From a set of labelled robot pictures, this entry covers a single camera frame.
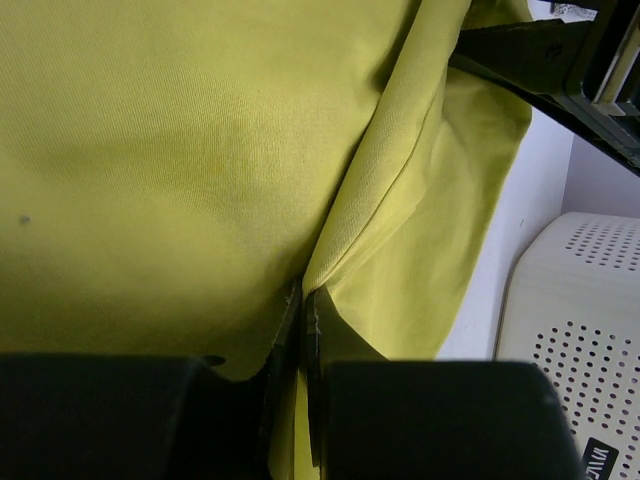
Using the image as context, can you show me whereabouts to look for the yellow-green trousers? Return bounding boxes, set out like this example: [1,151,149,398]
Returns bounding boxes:
[0,0,534,480]

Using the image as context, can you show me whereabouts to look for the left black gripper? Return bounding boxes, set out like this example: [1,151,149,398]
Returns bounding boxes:
[449,0,639,175]

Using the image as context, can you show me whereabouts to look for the cream perforated laundry basket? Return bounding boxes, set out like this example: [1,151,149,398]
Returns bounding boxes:
[495,213,639,479]

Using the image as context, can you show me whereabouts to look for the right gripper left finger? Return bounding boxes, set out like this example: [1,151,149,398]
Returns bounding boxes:
[1,283,302,479]

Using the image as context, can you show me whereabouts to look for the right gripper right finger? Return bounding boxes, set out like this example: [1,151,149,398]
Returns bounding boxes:
[303,289,585,479]

